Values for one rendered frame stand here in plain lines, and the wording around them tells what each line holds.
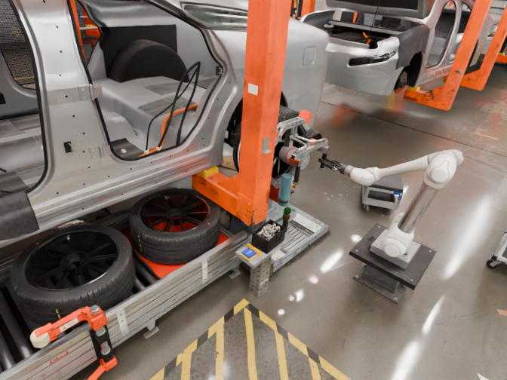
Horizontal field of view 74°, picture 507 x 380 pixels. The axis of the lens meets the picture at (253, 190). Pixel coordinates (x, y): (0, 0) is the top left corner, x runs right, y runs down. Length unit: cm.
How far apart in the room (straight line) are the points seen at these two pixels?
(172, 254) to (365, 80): 359
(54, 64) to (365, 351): 241
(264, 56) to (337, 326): 182
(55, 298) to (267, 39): 174
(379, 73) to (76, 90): 391
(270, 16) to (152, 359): 205
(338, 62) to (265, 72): 318
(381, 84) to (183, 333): 398
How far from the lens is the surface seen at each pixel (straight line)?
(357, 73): 498
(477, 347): 295
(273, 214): 304
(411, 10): 576
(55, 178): 207
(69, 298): 212
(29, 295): 221
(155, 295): 223
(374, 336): 264
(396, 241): 246
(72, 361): 222
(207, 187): 262
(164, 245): 236
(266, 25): 190
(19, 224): 210
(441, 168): 218
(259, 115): 200
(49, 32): 193
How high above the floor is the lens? 201
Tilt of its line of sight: 32 degrees down
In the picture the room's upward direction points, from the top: 5 degrees clockwise
